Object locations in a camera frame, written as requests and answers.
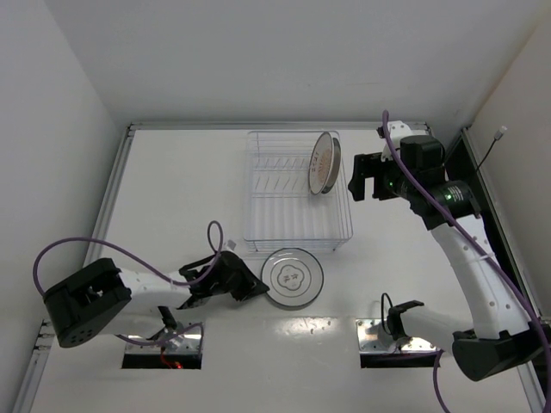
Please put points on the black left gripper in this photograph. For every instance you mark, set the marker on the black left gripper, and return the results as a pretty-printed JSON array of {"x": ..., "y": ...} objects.
[{"x": 232, "y": 277}]

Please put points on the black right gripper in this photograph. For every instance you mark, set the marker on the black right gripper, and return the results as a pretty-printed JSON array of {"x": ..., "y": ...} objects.
[{"x": 370, "y": 175}]

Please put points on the orange sunburst plate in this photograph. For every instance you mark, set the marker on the orange sunburst plate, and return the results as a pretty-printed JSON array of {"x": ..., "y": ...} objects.
[{"x": 320, "y": 163}]

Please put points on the black rimmed clover plate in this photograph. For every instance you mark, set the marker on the black rimmed clover plate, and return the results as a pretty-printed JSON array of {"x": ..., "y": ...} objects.
[{"x": 295, "y": 278}]

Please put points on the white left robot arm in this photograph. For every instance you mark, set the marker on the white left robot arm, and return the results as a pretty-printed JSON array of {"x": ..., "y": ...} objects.
[{"x": 102, "y": 299}]

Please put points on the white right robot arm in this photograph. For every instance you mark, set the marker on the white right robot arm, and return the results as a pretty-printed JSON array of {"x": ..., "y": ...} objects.
[{"x": 500, "y": 334}]

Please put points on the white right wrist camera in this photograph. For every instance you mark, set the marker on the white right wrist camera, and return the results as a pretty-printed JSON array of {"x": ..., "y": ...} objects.
[{"x": 398, "y": 129}]

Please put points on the clear wire dish rack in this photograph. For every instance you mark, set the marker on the clear wire dish rack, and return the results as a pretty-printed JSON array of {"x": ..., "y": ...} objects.
[{"x": 280, "y": 209}]

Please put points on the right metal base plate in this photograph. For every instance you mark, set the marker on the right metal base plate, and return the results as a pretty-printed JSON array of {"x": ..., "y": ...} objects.
[{"x": 372, "y": 339}]

